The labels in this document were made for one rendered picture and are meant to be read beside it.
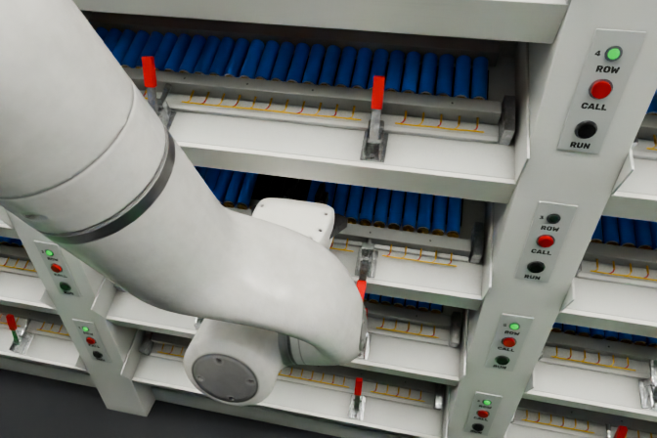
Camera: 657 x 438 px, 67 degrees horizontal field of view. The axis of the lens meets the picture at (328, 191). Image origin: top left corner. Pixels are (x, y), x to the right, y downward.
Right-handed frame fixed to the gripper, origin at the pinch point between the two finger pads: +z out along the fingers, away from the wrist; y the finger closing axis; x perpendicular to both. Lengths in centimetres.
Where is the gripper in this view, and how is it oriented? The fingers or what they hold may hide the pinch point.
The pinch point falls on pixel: (307, 197)
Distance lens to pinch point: 70.5
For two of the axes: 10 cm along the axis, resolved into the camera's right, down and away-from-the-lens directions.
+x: -0.3, 8.6, 5.1
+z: 1.9, -4.9, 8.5
